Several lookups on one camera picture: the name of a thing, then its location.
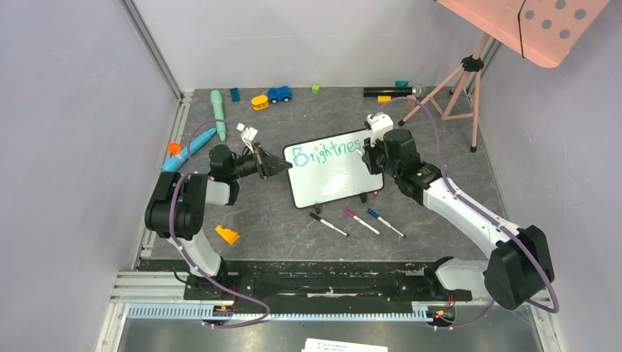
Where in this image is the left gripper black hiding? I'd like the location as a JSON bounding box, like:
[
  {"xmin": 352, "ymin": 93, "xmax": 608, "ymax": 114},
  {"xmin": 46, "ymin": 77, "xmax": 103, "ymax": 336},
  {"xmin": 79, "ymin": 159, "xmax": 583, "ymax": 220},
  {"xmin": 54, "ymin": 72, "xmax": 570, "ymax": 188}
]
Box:
[{"xmin": 229, "ymin": 142, "xmax": 293, "ymax": 180}]

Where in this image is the white whiteboard black frame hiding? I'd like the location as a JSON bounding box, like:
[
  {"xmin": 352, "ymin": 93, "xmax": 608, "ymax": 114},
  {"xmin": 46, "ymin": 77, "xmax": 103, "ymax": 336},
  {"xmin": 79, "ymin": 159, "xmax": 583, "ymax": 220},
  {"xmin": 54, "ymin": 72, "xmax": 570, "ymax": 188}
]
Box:
[{"xmin": 282, "ymin": 129, "xmax": 384, "ymax": 209}]

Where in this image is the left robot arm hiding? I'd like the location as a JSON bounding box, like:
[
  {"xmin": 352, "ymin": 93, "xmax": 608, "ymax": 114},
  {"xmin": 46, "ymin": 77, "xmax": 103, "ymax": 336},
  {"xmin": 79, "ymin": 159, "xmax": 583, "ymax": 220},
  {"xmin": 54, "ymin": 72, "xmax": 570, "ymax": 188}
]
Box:
[{"xmin": 144, "ymin": 142, "xmax": 293, "ymax": 299}]

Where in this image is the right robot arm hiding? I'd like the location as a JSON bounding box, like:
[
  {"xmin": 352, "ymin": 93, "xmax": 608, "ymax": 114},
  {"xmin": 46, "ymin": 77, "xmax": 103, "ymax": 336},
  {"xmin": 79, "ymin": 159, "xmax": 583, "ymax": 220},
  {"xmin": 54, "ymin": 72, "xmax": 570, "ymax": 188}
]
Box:
[{"xmin": 362, "ymin": 129, "xmax": 560, "ymax": 312}]

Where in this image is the blue capped whiteboard marker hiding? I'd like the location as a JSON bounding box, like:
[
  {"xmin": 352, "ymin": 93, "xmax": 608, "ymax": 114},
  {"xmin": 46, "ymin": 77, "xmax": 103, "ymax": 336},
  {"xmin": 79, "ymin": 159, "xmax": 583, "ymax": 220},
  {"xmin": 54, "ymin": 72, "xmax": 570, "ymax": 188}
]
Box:
[{"xmin": 367, "ymin": 208, "xmax": 406, "ymax": 238}]

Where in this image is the purple capped whiteboard marker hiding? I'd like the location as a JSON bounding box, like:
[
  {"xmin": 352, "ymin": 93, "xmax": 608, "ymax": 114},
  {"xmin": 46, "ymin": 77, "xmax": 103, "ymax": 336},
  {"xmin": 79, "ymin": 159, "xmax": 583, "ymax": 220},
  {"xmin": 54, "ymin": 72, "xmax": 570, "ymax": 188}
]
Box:
[{"xmin": 343, "ymin": 208, "xmax": 381, "ymax": 236}]

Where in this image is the black capped whiteboard marker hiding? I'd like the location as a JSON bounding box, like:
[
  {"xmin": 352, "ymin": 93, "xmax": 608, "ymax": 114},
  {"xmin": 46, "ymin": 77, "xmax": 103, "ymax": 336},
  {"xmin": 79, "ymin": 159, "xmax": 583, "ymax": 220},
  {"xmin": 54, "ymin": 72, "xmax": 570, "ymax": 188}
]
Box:
[{"xmin": 310, "ymin": 213, "xmax": 349, "ymax": 237}]

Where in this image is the yellow block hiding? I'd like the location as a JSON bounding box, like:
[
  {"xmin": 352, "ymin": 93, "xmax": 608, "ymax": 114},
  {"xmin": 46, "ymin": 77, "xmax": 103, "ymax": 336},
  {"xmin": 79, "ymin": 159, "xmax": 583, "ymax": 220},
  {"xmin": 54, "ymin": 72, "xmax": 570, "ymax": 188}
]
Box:
[{"xmin": 377, "ymin": 95, "xmax": 392, "ymax": 104}]

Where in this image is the yellow oval toy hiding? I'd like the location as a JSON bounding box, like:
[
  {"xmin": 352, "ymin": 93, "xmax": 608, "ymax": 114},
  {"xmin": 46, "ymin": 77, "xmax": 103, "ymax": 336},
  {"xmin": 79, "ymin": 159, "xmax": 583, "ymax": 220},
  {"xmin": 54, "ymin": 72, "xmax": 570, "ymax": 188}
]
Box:
[{"xmin": 251, "ymin": 95, "xmax": 270, "ymax": 111}]

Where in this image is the black cylinder tube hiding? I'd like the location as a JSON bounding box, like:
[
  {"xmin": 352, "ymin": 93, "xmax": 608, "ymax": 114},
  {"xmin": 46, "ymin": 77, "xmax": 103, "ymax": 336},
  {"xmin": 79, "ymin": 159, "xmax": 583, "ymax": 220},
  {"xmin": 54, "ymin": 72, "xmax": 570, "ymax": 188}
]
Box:
[{"xmin": 363, "ymin": 87, "xmax": 416, "ymax": 98}]

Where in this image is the blue toy car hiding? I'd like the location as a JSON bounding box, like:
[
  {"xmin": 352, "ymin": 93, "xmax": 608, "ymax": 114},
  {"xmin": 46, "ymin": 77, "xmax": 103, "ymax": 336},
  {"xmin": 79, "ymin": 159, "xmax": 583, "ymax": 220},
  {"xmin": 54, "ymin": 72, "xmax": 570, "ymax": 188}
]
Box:
[{"xmin": 267, "ymin": 86, "xmax": 293, "ymax": 104}]

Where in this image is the dark blue block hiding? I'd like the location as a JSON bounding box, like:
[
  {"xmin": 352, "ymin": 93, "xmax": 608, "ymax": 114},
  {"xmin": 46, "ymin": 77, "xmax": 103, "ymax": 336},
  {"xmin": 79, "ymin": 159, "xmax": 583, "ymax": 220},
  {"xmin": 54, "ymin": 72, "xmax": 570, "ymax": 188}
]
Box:
[{"xmin": 230, "ymin": 88, "xmax": 241, "ymax": 102}]

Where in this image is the clear round bulb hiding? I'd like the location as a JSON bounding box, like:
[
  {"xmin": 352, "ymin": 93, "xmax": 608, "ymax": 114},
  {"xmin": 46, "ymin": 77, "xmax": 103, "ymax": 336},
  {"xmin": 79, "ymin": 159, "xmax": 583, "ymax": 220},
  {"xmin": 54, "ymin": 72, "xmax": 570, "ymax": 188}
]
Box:
[{"xmin": 412, "ymin": 84, "xmax": 427, "ymax": 98}]

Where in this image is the orange wedge toy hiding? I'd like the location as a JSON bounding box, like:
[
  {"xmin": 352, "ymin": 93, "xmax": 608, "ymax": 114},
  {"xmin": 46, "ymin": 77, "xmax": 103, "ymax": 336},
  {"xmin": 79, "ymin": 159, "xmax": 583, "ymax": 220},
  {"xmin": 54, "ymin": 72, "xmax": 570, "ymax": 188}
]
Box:
[{"xmin": 215, "ymin": 225, "xmax": 240, "ymax": 246}]

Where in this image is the mint green toy marker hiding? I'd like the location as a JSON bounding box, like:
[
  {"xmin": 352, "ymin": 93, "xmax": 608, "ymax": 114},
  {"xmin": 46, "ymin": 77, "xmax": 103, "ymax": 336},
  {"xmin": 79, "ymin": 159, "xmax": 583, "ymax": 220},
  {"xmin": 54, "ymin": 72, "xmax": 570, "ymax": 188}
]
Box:
[{"xmin": 210, "ymin": 90, "xmax": 227, "ymax": 142}]

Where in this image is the small orange toy piece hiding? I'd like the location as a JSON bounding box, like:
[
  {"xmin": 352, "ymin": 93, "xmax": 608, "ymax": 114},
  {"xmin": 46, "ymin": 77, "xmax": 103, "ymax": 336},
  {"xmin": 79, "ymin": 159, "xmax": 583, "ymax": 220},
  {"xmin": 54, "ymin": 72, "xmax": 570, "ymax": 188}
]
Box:
[{"xmin": 167, "ymin": 142, "xmax": 183, "ymax": 156}]

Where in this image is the blue toy marker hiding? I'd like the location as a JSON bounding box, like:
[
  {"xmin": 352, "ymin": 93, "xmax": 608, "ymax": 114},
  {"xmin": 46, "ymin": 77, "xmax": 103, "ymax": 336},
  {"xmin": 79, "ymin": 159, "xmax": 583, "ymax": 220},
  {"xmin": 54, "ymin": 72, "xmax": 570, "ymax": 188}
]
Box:
[{"xmin": 161, "ymin": 128, "xmax": 217, "ymax": 172}]

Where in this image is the pink tripod stand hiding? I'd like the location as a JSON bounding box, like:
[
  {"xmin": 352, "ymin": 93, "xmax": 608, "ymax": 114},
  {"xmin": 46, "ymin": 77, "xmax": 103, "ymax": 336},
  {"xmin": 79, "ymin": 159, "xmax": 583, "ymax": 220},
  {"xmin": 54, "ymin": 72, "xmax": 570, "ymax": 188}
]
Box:
[{"xmin": 420, "ymin": 33, "xmax": 491, "ymax": 153}]

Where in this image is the white paper sheet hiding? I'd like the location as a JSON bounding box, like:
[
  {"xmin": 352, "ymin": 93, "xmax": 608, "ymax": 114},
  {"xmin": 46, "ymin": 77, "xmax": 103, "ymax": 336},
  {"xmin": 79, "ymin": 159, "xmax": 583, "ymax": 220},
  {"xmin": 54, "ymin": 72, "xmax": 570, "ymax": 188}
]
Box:
[{"xmin": 301, "ymin": 338, "xmax": 388, "ymax": 352}]

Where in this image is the pink perforated panel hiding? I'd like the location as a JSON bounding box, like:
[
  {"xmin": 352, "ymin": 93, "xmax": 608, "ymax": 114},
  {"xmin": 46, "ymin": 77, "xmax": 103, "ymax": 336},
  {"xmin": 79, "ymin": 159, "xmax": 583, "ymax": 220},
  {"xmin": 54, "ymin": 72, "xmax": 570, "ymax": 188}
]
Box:
[{"xmin": 439, "ymin": 0, "xmax": 609, "ymax": 68}]

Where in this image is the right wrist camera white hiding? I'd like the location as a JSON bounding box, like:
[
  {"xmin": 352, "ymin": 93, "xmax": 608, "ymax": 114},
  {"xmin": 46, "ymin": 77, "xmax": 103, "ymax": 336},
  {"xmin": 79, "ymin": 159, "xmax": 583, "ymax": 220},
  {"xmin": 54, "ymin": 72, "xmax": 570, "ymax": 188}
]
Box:
[{"xmin": 366, "ymin": 112, "xmax": 394, "ymax": 147}]

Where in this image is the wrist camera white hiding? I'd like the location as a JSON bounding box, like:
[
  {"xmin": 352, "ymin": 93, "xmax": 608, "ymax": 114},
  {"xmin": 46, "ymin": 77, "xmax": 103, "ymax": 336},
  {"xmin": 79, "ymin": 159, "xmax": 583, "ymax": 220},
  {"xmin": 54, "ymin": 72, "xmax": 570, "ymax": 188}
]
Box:
[
  {"xmin": 236, "ymin": 123, "xmax": 257, "ymax": 152},
  {"xmin": 366, "ymin": 112, "xmax": 394, "ymax": 147}
]

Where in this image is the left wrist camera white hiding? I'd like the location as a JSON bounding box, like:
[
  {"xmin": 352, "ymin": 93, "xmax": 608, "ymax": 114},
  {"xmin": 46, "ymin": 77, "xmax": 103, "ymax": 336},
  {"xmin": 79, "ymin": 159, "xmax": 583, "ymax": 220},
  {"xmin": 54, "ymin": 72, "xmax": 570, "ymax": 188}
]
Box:
[{"xmin": 236, "ymin": 123, "xmax": 257, "ymax": 152}]

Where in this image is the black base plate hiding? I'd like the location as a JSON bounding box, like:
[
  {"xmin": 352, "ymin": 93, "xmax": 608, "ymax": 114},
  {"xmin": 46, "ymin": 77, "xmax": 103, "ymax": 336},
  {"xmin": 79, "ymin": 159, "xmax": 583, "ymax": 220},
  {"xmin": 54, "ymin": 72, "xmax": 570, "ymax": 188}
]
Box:
[{"xmin": 183, "ymin": 259, "xmax": 473, "ymax": 314}]

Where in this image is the light blue cable duct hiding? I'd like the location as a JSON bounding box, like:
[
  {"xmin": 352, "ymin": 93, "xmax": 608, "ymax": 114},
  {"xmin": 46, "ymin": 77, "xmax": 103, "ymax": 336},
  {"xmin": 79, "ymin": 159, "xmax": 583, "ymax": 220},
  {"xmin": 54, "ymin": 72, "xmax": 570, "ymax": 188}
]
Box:
[{"xmin": 127, "ymin": 303, "xmax": 433, "ymax": 323}]

